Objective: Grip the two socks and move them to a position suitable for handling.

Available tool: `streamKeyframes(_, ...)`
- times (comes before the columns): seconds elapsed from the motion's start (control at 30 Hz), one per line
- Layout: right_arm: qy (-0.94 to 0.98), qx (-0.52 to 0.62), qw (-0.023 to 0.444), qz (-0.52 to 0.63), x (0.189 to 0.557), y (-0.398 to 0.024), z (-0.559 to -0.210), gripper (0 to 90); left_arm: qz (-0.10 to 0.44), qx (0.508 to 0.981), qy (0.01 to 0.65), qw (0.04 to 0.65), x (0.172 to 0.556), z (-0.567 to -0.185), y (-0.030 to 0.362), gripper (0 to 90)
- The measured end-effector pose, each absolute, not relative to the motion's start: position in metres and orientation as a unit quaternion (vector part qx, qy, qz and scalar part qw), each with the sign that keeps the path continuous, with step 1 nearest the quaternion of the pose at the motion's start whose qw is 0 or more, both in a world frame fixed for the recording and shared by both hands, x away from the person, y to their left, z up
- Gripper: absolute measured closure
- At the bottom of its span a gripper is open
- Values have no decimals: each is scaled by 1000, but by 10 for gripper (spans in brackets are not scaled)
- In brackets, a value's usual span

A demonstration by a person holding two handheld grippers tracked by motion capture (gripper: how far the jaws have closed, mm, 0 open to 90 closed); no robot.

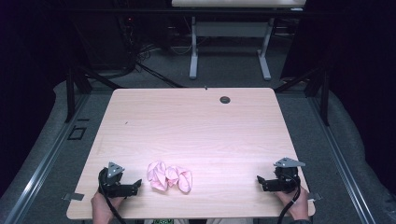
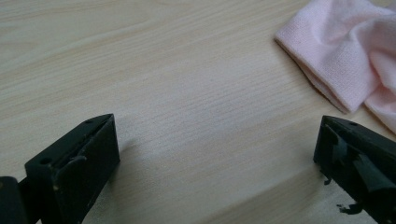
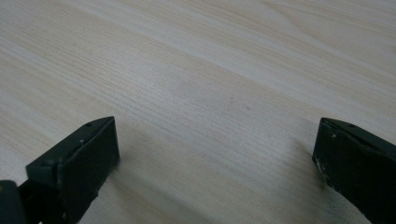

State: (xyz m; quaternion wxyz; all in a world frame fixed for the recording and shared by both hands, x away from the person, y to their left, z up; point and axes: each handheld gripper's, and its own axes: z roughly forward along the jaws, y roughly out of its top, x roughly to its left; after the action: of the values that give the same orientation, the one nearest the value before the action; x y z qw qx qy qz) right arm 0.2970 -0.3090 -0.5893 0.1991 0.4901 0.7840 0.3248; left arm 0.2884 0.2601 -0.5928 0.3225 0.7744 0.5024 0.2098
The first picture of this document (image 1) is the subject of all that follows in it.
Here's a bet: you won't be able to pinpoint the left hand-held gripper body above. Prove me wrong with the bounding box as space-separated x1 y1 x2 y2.
98 161 135 199

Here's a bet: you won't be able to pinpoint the dark equipment rack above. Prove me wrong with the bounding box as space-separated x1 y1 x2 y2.
111 0 139 73

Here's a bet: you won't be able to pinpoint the black metal frame stand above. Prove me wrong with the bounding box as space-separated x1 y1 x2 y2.
64 65 123 123
274 65 331 127

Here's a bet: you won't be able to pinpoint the black floor cables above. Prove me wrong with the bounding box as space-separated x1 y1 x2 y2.
135 43 187 90

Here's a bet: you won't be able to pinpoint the person's right hand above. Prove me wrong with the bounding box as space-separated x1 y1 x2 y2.
275 186 311 220

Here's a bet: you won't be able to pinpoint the grey metal table bracket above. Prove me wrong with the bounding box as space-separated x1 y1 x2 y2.
62 192 85 202
306 191 323 202

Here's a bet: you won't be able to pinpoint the black horizontal frame bar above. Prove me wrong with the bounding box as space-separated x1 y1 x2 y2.
59 7 316 17

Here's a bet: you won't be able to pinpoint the person's left hand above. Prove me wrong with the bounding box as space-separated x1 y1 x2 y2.
91 189 126 221

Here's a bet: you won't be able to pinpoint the black tape square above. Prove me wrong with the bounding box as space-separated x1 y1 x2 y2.
66 125 88 141

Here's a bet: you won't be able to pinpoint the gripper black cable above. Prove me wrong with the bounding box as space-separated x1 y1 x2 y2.
276 173 302 224
98 167 127 224

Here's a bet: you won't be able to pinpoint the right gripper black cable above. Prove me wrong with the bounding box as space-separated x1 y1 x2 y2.
276 173 302 224

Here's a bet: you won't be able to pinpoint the aluminium floor rail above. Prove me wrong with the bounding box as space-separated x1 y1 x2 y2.
307 95 378 224
0 92 92 224

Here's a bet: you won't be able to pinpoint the white desk with grey legs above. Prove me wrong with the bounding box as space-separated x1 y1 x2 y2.
171 0 308 81

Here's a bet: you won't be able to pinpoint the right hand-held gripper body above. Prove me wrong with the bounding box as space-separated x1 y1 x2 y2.
267 157 306 192

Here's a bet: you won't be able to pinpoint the pink sock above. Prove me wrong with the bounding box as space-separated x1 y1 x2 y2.
165 165 193 194
147 160 169 192

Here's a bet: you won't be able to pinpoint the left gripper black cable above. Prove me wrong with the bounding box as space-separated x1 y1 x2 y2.
98 167 127 224

